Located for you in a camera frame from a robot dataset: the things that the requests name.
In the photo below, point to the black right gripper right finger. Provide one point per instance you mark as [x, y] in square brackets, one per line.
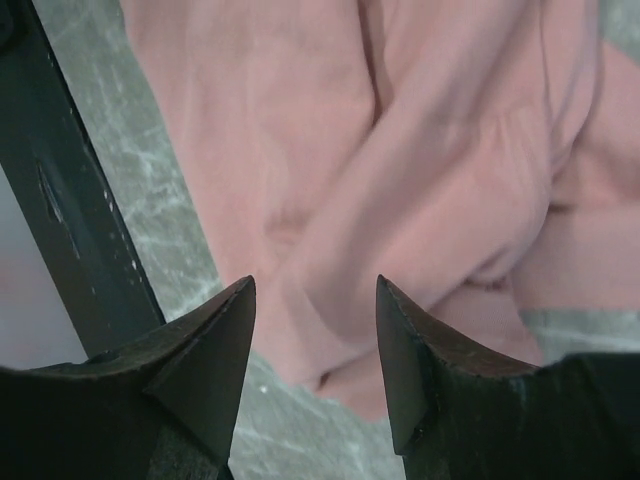
[459, 410]

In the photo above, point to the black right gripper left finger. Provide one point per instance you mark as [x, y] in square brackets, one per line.
[162, 407]

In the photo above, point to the pink t shirt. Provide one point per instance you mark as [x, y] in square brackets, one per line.
[483, 155]

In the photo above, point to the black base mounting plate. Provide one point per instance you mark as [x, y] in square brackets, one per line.
[64, 194]

